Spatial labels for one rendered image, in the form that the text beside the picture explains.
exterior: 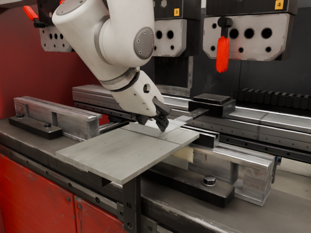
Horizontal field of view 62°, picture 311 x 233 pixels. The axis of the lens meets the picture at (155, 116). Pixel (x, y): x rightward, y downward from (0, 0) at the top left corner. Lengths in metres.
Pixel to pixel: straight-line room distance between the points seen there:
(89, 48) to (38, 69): 0.95
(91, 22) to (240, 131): 0.58
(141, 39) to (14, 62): 0.99
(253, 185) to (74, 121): 0.61
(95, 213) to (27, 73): 0.80
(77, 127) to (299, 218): 0.69
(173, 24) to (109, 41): 0.22
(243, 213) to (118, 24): 0.43
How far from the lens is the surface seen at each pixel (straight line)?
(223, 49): 0.49
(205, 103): 0.81
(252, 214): 0.58
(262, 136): 0.83
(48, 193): 0.96
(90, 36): 0.42
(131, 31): 0.38
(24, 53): 1.34
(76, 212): 0.86
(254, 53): 0.51
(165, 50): 0.59
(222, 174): 0.61
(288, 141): 0.82
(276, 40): 0.50
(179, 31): 0.57
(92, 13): 0.42
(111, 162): 0.48
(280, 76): 1.07
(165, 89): 0.66
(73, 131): 0.95
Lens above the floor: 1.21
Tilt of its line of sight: 17 degrees down
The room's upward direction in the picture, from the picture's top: straight up
